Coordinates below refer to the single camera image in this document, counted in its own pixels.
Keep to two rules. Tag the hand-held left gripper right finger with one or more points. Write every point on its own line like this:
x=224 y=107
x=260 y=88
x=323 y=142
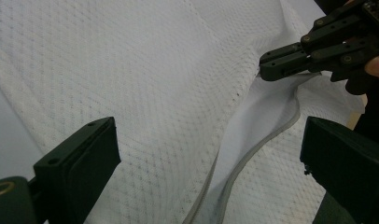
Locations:
x=349 y=168

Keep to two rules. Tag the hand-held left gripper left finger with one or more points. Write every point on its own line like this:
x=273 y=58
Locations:
x=78 y=168

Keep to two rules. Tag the white mesh laundry bag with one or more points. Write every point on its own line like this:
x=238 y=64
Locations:
x=147 y=77

